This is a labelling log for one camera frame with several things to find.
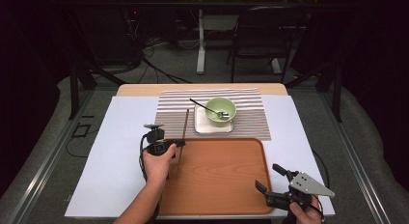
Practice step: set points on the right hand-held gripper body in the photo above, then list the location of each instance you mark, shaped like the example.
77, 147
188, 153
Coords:
308, 185

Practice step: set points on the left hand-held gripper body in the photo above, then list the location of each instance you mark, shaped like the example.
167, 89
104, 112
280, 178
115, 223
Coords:
157, 146

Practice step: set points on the brown wooden chopstick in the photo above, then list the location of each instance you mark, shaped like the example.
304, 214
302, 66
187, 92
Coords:
185, 124
187, 121

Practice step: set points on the wooden tray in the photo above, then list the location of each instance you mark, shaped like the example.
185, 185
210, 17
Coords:
218, 175

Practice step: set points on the metal spoon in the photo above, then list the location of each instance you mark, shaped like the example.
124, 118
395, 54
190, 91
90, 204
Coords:
224, 115

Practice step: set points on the green bowl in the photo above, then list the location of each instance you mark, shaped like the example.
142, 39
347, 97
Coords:
222, 105

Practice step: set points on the person's left hand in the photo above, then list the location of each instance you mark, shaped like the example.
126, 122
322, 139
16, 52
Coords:
157, 167

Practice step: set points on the person's right hand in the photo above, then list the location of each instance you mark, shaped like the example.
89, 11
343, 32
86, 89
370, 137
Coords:
307, 216

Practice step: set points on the white square plate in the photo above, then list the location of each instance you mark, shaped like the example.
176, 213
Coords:
202, 126

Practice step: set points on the beige striped placemat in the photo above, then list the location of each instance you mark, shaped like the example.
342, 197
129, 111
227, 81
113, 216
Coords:
173, 105

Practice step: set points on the white table sheet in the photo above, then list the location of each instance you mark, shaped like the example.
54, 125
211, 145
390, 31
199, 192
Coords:
122, 121

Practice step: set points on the black floor socket box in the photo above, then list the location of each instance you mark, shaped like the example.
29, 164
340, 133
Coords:
80, 130

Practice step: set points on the black metal stand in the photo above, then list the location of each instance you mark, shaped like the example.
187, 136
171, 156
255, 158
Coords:
336, 95
74, 89

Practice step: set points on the dark equipment with red light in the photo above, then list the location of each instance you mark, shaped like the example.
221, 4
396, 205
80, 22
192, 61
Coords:
133, 21

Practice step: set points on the black folding chair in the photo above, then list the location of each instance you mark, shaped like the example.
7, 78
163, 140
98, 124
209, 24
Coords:
267, 31

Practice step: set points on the aluminium frame rail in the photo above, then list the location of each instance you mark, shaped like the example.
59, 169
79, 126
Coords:
48, 159
353, 156

